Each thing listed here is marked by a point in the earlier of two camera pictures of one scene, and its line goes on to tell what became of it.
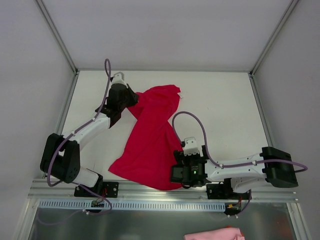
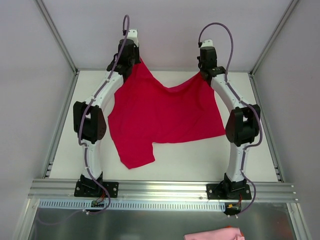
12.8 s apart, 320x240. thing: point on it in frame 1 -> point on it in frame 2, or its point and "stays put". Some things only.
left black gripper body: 131,97 -> 136,58
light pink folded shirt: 234,233 stays put
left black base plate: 105,189 stays put
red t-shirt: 148,154 -> 146,112
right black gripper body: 175,172 -> 204,74
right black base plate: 223,190 stays put
